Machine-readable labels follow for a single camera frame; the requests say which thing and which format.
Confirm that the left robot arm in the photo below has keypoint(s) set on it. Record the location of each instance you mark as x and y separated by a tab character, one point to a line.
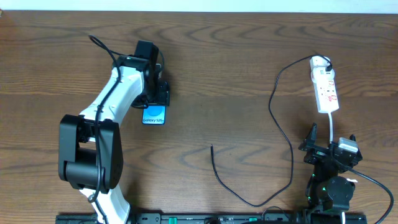
90	154

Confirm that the blue Galaxy smartphone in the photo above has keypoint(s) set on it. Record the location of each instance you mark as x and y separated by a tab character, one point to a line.
154	115

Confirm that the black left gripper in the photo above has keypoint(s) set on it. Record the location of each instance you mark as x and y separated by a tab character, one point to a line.
160	94

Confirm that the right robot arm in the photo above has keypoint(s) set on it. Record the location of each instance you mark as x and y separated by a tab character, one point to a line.
328	192

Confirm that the white power strip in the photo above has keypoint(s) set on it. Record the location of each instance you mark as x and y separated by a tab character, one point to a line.
325	92

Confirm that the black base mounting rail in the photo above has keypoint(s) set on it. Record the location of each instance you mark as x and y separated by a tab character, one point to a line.
272	217

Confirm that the white USB charger plug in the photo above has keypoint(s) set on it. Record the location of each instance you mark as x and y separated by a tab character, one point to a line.
319	74

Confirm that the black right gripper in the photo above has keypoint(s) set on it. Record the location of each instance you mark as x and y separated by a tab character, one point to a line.
325	152

